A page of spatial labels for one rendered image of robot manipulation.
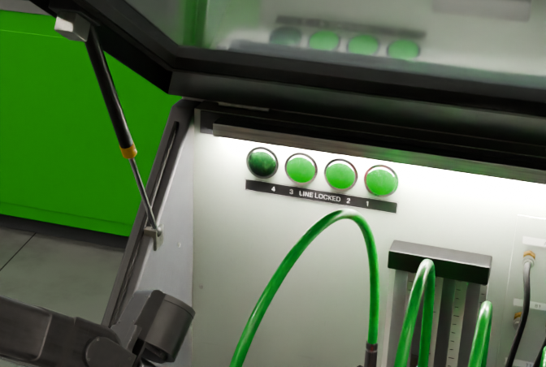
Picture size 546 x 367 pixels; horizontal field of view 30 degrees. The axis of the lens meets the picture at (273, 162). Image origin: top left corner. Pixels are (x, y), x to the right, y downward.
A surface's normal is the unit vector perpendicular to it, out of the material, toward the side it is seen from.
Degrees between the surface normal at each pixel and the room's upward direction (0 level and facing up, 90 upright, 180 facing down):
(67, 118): 90
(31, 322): 57
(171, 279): 90
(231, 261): 90
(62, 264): 0
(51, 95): 90
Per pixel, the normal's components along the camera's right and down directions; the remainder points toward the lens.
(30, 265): 0.04, -0.93
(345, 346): -0.29, 0.35
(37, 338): 0.43, -0.16
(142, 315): 0.67, -0.09
